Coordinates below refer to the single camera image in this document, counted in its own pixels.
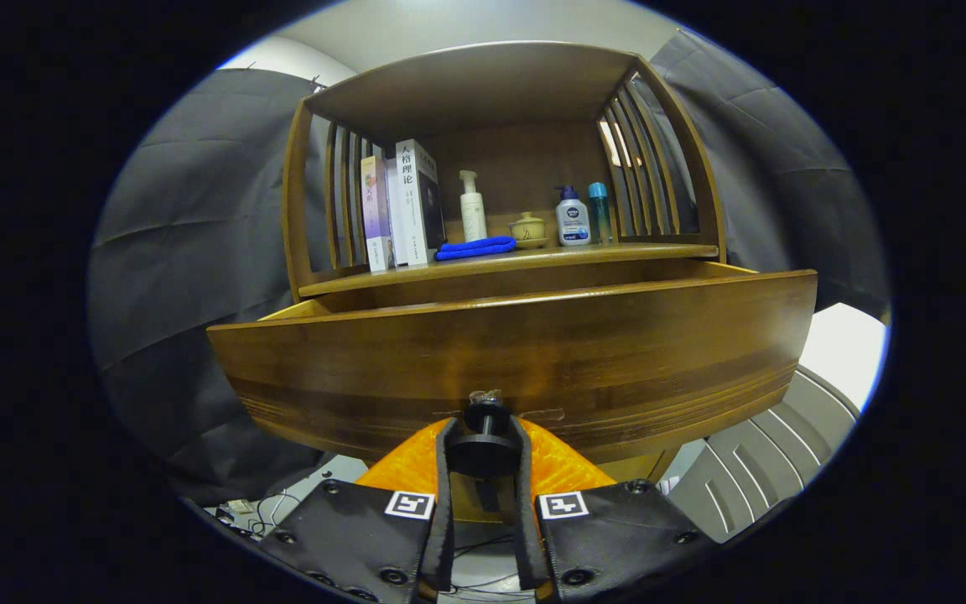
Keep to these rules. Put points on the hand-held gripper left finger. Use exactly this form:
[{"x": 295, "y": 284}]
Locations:
[{"x": 445, "y": 503}]

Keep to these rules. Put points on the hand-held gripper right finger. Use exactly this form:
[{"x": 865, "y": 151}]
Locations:
[{"x": 525, "y": 503}]

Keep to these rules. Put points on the black drawer knob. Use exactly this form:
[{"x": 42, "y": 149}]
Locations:
[{"x": 483, "y": 445}]

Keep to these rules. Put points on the wooden drawer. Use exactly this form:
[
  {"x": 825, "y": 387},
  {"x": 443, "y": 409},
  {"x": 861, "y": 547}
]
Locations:
[{"x": 533, "y": 352}]

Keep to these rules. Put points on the wooden countertop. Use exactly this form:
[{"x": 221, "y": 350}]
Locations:
[{"x": 483, "y": 258}]

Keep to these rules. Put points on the wooden cabinet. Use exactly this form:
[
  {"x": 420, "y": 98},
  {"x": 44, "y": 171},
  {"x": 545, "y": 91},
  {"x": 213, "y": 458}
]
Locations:
[{"x": 525, "y": 159}]

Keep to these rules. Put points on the blue folded cloth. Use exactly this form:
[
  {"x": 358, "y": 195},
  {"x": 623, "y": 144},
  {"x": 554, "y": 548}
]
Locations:
[{"x": 475, "y": 248}]

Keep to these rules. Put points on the yellow lidded teacup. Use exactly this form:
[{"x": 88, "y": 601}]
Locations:
[{"x": 527, "y": 228}]

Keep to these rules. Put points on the white bottle with blue cap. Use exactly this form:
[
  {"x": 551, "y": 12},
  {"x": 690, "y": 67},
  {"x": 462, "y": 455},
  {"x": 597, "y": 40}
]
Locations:
[{"x": 572, "y": 222}]

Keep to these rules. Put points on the white pump bottle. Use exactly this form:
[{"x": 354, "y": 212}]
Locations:
[{"x": 472, "y": 214}]

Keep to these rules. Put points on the thin white book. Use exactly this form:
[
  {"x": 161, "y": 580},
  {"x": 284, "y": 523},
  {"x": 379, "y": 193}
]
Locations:
[{"x": 395, "y": 210}]

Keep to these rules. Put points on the teal slim bottle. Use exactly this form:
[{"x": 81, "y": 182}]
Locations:
[{"x": 599, "y": 214}]

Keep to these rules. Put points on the pink and purple book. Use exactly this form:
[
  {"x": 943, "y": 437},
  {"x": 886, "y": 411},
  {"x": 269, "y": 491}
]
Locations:
[{"x": 376, "y": 210}]

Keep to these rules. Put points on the white and black book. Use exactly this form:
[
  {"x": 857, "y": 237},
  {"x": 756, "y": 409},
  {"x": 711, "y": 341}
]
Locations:
[{"x": 418, "y": 201}]

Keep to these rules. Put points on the white plastic box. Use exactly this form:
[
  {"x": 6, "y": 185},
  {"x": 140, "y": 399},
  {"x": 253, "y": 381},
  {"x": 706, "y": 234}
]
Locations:
[{"x": 843, "y": 352}]

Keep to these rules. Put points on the black backdrop cloth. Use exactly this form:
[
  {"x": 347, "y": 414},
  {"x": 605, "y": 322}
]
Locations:
[{"x": 189, "y": 252}]

